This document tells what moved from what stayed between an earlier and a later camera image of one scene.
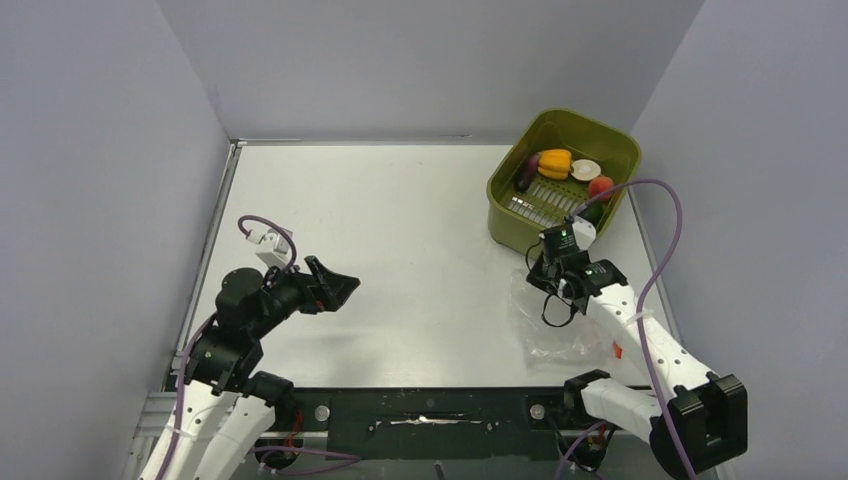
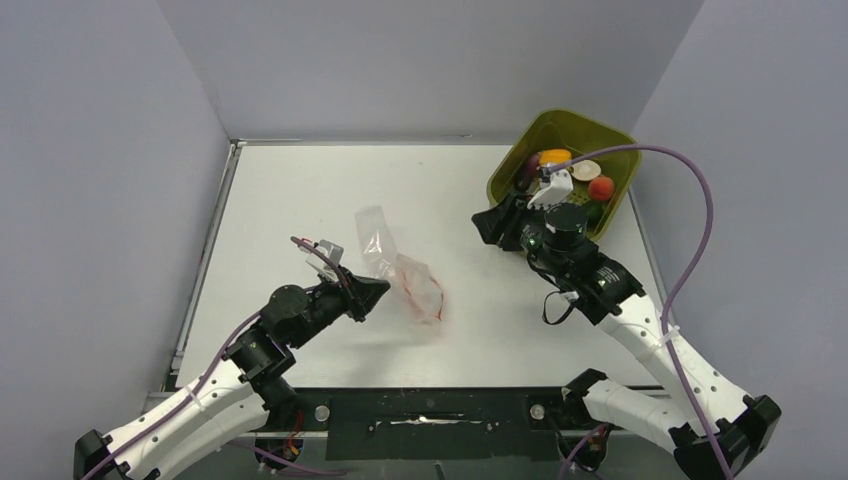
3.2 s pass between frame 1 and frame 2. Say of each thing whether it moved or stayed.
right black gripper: moved
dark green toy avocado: stayed
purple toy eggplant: stayed
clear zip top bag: moved
